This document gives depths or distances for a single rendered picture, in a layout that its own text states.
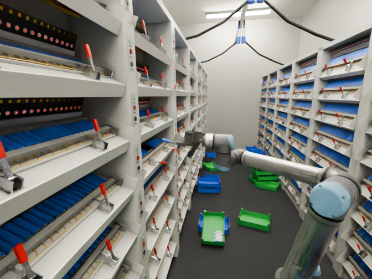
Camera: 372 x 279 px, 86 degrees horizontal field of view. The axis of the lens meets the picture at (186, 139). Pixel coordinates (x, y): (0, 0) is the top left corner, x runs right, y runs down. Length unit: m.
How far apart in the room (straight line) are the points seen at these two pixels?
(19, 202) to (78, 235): 0.23
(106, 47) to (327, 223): 1.01
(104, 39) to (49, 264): 0.66
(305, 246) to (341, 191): 0.29
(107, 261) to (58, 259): 0.27
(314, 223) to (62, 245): 0.84
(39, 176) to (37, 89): 0.17
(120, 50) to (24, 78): 0.40
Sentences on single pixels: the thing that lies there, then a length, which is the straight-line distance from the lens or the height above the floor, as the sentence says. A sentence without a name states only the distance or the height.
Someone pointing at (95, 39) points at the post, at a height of 1.50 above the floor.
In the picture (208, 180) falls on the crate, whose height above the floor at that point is 0.10.
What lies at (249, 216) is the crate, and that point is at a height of 0.00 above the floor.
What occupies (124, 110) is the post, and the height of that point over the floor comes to 1.25.
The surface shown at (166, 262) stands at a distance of 1.68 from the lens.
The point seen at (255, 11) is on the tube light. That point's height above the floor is 2.85.
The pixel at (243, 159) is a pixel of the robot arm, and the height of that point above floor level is 0.93.
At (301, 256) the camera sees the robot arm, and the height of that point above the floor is 0.65.
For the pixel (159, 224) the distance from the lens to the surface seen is 1.32.
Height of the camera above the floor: 1.30
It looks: 12 degrees down
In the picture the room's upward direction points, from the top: 1 degrees counter-clockwise
